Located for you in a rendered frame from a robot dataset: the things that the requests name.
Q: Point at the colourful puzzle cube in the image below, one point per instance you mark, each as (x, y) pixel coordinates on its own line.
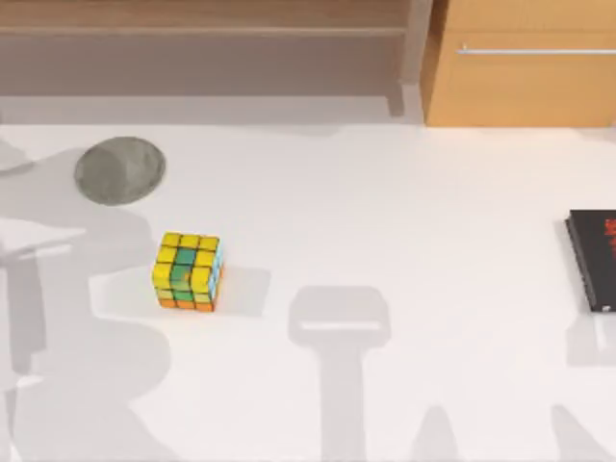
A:
(188, 272)

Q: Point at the round grey coaster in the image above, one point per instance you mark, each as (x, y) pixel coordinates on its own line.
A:
(120, 171)

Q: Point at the open wooden shelf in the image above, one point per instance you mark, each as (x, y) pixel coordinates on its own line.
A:
(207, 48)

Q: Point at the wooden cupboard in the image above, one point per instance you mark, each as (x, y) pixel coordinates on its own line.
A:
(520, 86)

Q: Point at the black book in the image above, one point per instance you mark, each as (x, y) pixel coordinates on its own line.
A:
(596, 260)

